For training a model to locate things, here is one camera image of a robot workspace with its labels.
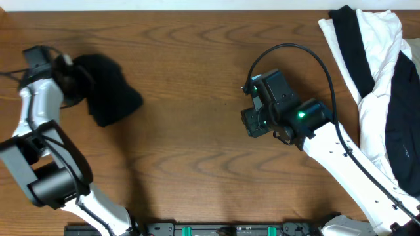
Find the grey garment in pile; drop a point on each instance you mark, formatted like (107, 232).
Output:
(415, 51)

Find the black shirt in pile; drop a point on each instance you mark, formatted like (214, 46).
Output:
(403, 124)

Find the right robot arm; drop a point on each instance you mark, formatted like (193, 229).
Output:
(309, 126)

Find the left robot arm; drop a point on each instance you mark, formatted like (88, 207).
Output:
(44, 162)

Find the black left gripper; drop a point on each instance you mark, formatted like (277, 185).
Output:
(73, 101)

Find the black Sydrogen t-shirt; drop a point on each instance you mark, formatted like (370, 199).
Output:
(109, 96)

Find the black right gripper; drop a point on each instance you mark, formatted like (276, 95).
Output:
(249, 118)

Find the white shirt in pile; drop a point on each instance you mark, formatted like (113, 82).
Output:
(374, 82)

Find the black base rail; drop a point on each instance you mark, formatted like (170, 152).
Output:
(226, 229)

